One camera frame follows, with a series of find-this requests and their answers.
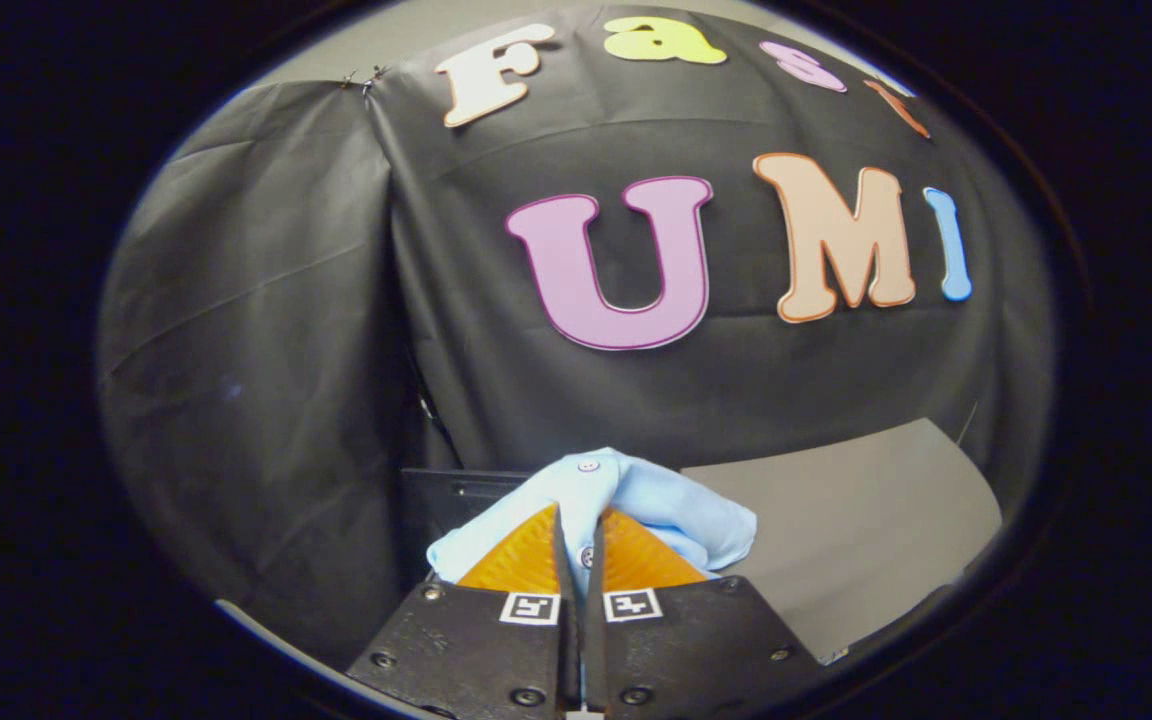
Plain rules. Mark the black backdrop cloth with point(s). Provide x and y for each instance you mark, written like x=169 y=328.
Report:
x=266 y=300

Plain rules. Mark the light blue shirt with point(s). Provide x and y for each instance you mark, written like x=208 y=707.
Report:
x=661 y=500

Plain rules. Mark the beige cabinet with dark top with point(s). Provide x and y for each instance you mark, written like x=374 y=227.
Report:
x=866 y=530

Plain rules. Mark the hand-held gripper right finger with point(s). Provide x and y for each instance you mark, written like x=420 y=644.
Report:
x=686 y=650

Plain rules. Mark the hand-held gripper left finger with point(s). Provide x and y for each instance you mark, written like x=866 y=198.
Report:
x=476 y=650

